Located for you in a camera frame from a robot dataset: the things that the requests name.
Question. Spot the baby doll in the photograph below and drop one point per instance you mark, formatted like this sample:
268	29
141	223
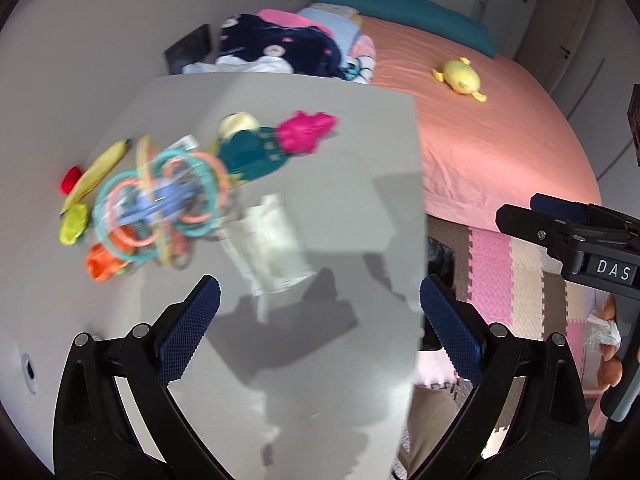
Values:
607	332

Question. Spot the black tablet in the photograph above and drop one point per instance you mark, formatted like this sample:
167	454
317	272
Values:
187	50

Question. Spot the cream round toy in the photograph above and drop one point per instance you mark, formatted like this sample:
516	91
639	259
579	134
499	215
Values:
237	124

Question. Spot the clear plastic bag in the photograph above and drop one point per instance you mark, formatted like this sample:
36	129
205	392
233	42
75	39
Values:
267	245

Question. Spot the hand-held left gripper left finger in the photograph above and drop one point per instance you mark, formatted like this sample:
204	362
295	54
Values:
192	320

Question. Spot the pink white printed blanket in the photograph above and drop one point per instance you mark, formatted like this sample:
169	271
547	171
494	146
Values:
361	65

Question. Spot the yellow plush turtle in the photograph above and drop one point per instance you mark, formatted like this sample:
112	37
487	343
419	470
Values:
460	76

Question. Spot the foam puzzle floor mat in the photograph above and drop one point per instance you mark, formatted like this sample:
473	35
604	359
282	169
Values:
505	280

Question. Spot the red plastic piece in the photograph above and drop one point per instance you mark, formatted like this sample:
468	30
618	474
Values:
70	180

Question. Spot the orange bed sheet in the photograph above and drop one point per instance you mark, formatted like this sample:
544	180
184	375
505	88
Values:
475	135

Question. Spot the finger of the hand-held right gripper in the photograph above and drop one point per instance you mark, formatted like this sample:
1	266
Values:
545	227

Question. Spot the light blue knit blanket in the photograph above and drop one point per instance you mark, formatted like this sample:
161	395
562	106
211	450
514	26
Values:
332	22

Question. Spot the yellow snack packet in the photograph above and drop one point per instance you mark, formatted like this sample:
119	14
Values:
102	167

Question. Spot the black bag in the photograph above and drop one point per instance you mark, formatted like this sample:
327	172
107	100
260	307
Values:
440	260

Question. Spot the beige trousers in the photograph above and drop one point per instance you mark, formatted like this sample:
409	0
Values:
430	425

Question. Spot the teal pillow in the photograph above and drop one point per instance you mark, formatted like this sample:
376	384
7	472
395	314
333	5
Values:
400	5

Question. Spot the white wardrobe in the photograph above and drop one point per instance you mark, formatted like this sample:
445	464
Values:
575	20

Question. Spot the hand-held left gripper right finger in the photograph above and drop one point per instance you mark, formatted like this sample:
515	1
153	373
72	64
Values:
450	330

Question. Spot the white quilted cloth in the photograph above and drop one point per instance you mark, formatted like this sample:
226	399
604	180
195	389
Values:
240	66

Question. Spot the teal cactus plush toy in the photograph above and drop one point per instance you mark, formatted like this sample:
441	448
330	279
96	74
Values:
250	152

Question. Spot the yellow-green small toy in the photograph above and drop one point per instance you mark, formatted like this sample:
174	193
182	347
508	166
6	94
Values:
74	225

